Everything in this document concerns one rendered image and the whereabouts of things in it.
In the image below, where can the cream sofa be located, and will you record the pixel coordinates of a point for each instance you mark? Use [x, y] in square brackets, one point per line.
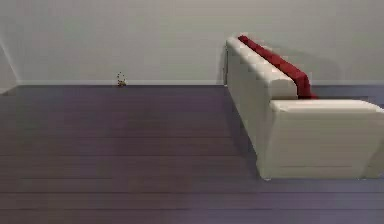
[310, 140]

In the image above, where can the small brown object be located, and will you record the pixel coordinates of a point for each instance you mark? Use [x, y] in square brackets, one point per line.
[121, 80]

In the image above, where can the red cloth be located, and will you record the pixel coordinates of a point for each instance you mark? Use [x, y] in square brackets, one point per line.
[286, 66]

